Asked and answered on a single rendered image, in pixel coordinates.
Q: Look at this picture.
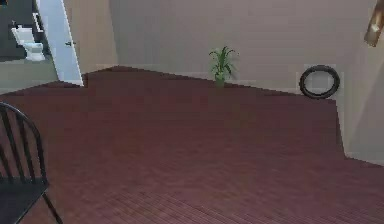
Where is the green house plant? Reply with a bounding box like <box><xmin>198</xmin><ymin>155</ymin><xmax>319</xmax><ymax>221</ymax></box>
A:
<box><xmin>208</xmin><ymin>45</ymin><xmax>239</xmax><ymax>88</ymax></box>

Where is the white room door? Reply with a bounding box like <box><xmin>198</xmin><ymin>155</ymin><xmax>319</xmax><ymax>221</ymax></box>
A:
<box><xmin>35</xmin><ymin>0</ymin><xmax>84</xmax><ymax>87</ymax></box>

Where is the white toilet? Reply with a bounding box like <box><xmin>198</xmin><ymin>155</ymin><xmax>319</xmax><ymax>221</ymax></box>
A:
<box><xmin>10</xmin><ymin>24</ymin><xmax>46</xmax><ymax>62</ymax></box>

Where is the black spindle-back chair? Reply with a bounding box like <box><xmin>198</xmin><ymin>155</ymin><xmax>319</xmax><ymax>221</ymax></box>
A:
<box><xmin>0</xmin><ymin>101</ymin><xmax>64</xmax><ymax>224</ymax></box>

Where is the brown framed picture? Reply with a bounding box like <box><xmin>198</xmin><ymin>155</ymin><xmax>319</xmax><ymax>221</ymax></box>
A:
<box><xmin>363</xmin><ymin>0</ymin><xmax>384</xmax><ymax>48</ymax></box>

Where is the black ring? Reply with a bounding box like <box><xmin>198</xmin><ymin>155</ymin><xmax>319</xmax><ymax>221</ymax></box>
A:
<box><xmin>298</xmin><ymin>64</ymin><xmax>341</xmax><ymax>100</ymax></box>

